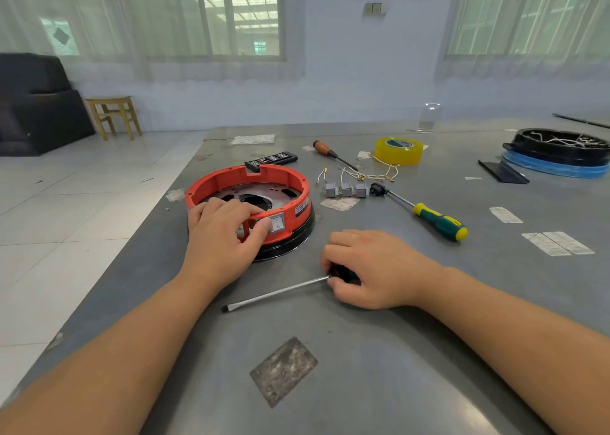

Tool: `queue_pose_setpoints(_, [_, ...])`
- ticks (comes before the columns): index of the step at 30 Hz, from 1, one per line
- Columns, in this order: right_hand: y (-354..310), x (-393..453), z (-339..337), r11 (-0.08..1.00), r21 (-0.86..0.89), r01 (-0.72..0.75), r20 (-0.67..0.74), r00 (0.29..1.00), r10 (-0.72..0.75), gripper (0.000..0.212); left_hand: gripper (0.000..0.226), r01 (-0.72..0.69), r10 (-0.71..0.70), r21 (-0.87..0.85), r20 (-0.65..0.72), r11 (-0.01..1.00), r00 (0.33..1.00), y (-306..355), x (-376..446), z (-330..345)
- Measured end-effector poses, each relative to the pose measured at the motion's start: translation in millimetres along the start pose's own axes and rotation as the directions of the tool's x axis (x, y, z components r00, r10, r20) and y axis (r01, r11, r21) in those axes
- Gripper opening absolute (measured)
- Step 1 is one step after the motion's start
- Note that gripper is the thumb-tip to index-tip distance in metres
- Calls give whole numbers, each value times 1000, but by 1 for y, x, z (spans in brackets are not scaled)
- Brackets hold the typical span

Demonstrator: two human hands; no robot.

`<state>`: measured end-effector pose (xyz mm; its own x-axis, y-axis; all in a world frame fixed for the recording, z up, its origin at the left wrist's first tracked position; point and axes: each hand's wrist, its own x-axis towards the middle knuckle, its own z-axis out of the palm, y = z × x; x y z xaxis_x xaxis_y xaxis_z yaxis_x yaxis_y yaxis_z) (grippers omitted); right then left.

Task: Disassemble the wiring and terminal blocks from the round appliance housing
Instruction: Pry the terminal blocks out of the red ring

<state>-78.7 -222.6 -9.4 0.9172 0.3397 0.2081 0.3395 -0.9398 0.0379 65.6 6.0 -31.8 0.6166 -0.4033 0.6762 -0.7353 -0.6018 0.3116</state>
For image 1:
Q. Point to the person's right hand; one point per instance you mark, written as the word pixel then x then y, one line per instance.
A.
pixel 386 268

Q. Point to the person's left hand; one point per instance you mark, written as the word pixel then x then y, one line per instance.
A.
pixel 219 249

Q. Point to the red round appliance base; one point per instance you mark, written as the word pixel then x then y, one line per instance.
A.
pixel 205 182

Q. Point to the small black plug connector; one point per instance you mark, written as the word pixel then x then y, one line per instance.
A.
pixel 377 189

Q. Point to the small grey rocker switch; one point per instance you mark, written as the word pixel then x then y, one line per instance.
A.
pixel 345 190
pixel 329 190
pixel 360 190

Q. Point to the person's left forearm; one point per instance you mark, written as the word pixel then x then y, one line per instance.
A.
pixel 95 373

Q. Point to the person's right forearm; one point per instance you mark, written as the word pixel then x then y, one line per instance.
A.
pixel 529 354

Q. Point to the black round appliance part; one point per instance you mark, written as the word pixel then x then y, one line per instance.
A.
pixel 543 149

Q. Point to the crumpled white tape piece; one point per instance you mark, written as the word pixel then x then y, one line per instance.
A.
pixel 340 204

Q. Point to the yellow tape roll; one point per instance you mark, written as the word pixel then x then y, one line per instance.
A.
pixel 386 158

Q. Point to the black remote control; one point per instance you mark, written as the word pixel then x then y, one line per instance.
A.
pixel 278 157

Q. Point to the white paper sheet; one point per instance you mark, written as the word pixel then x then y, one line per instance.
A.
pixel 253 139

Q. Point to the narrow white tape strip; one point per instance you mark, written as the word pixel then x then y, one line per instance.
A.
pixel 506 215

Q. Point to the black flat plate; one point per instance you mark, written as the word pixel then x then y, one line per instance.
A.
pixel 503 172

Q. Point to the wide white tape strips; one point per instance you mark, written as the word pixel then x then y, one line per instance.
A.
pixel 558 243

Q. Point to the small wooden stool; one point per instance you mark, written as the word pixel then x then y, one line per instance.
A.
pixel 112 101

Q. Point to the black armchair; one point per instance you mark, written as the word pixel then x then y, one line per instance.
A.
pixel 38 111

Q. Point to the large barred window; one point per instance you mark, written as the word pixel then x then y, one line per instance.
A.
pixel 167 16
pixel 524 13

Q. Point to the sheer white curtain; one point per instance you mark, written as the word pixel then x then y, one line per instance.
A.
pixel 519 66
pixel 24 11

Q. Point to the thin black rod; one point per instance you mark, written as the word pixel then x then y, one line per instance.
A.
pixel 581 121

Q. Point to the white wall box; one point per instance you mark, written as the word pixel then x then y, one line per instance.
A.
pixel 375 9

